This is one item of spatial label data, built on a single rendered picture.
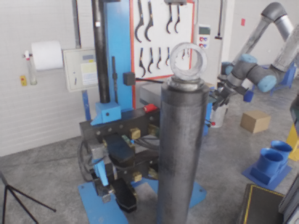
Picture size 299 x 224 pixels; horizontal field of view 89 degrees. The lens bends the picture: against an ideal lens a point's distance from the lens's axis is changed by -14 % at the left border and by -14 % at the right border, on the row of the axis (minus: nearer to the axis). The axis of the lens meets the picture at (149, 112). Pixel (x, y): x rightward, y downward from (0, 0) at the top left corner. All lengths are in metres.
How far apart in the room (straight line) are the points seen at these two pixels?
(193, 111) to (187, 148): 0.18
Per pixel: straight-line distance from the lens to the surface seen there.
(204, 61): 0.71
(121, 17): 1.43
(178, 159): 0.84
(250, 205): 1.89
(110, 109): 1.29
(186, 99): 0.69
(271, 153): 2.69
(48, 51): 1.71
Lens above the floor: 1.68
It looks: 25 degrees down
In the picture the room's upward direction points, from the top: straight up
